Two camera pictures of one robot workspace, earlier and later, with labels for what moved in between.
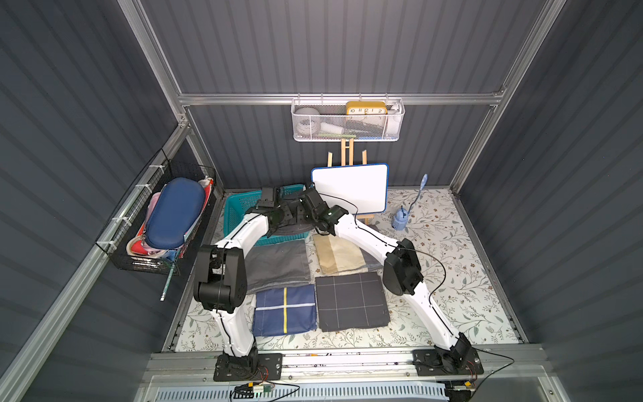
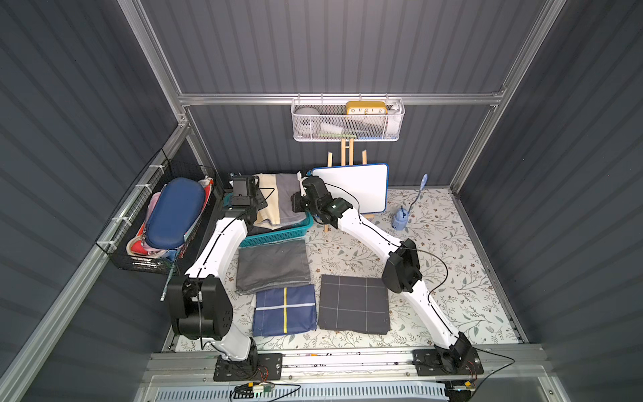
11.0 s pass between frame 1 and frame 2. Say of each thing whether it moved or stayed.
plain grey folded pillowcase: stayed
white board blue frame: stayed
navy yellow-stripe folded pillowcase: stayed
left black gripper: moved
